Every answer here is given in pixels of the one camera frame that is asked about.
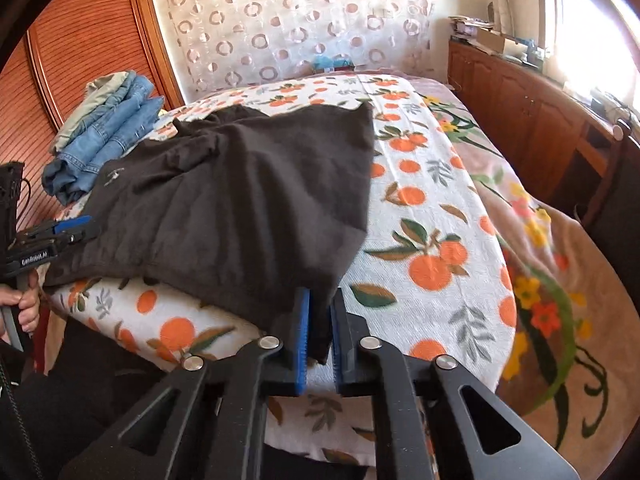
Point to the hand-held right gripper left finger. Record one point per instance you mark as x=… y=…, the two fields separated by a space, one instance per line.
x=301 y=340

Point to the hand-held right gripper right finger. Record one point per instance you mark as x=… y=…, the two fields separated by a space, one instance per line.
x=339 y=345

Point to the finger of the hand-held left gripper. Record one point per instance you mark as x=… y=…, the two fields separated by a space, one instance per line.
x=72 y=224
x=75 y=240

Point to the black pants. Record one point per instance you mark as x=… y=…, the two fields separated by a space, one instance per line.
x=240 y=200

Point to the khaki folded pants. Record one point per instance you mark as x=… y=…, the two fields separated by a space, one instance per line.
x=95 y=95

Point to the person's left hand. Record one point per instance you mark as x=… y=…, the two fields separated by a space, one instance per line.
x=27 y=300

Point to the folded blue jeans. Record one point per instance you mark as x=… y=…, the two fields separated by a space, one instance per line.
x=100 y=155
x=135 y=97

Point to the dark red cloth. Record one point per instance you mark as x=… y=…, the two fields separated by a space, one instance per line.
x=42 y=330

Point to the orange fruit print bed sheet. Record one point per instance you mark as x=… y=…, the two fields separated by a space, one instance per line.
x=430 y=240

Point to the floral blanket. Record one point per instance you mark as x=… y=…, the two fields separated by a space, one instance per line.
x=545 y=280

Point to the blue plastic bag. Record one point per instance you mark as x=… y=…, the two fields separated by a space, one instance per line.
x=330 y=62

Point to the long wooden cabinet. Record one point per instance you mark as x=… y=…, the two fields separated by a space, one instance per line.
x=520 y=105

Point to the circle pattern sheer curtain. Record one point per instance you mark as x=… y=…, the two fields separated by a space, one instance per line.
x=300 y=20

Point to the wooden chair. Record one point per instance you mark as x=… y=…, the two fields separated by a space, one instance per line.
x=607 y=175

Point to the stack of papers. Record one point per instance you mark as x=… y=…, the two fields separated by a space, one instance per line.
x=467 y=27

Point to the open cardboard box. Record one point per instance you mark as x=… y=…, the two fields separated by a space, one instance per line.
x=495 y=40

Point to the window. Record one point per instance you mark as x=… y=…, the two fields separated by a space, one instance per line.
x=585 y=35

